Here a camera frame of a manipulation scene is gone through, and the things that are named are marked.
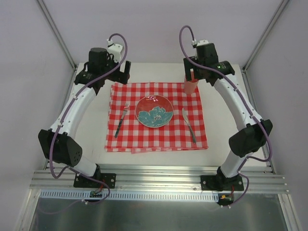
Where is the aluminium frame post right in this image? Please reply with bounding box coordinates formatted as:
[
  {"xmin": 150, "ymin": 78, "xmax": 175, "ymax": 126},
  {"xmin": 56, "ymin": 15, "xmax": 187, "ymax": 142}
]
[{"xmin": 242, "ymin": 0, "xmax": 290, "ymax": 73}]

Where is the red white checkered cloth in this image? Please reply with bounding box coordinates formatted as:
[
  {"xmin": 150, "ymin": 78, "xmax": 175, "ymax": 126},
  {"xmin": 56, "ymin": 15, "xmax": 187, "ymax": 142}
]
[{"xmin": 104, "ymin": 82, "xmax": 208, "ymax": 154}]

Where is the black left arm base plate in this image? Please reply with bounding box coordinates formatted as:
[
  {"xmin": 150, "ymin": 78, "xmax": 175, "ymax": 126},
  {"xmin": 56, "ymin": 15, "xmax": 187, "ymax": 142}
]
[{"xmin": 73, "ymin": 173, "xmax": 116, "ymax": 189}]

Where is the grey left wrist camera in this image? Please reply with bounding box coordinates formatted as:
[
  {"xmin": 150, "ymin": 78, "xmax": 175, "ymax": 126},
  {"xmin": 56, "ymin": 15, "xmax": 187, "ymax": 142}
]
[{"xmin": 107, "ymin": 39, "xmax": 123, "ymax": 63}]

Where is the aluminium frame post left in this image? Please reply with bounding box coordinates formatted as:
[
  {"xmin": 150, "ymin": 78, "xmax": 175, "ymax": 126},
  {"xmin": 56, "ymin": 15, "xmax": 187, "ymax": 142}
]
[{"xmin": 35, "ymin": 0, "xmax": 77, "ymax": 70}]

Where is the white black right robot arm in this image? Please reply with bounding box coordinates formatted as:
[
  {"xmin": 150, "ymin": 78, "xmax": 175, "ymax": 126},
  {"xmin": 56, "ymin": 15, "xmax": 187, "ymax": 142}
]
[{"xmin": 183, "ymin": 40, "xmax": 273, "ymax": 190}]

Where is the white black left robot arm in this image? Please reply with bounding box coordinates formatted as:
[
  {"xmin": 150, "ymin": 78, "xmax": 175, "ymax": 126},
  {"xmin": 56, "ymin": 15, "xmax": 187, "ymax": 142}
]
[{"xmin": 38, "ymin": 44, "xmax": 131, "ymax": 187}]

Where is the fork with green handle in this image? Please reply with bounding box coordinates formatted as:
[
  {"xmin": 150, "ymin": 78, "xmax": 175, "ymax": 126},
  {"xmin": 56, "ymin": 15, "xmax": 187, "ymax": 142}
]
[{"xmin": 115, "ymin": 103, "xmax": 129, "ymax": 138}]

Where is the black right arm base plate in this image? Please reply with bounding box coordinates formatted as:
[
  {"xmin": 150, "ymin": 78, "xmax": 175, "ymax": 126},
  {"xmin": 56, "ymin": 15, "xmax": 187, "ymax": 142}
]
[{"xmin": 200, "ymin": 175, "xmax": 244, "ymax": 192}]

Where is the aluminium front rail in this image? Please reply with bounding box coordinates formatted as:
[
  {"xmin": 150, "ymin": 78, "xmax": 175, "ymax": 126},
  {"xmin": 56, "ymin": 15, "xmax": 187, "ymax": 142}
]
[{"xmin": 29, "ymin": 164, "xmax": 291, "ymax": 194}]

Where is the salmon pink plastic cup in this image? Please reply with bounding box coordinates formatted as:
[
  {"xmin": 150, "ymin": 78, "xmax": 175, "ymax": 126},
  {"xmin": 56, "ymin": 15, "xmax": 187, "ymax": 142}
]
[{"xmin": 184, "ymin": 73, "xmax": 199, "ymax": 95}]

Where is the red teal ceramic plate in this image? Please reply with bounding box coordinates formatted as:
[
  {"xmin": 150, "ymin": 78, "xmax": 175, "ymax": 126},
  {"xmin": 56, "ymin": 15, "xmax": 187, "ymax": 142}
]
[{"xmin": 135, "ymin": 95, "xmax": 174, "ymax": 128}]

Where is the white slotted cable duct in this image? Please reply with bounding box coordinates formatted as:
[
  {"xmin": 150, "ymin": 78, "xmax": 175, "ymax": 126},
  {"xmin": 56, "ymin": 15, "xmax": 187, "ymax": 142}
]
[{"xmin": 40, "ymin": 190, "xmax": 218, "ymax": 202}]

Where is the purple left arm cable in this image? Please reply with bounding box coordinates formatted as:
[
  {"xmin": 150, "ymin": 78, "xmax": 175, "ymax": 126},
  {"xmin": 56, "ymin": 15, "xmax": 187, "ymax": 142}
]
[{"xmin": 38, "ymin": 33, "xmax": 128, "ymax": 215}]

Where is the aluminium frame post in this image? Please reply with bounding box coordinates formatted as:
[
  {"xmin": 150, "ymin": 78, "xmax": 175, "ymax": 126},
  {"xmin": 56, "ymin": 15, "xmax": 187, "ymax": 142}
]
[
  {"xmin": 242, "ymin": 0, "xmax": 290, "ymax": 73},
  {"xmin": 35, "ymin": 0, "xmax": 77, "ymax": 70}
]

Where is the silver table knife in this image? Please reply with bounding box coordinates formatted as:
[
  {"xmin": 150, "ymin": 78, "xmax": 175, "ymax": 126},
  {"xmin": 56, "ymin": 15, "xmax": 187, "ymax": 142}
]
[{"xmin": 182, "ymin": 108, "xmax": 196, "ymax": 144}]

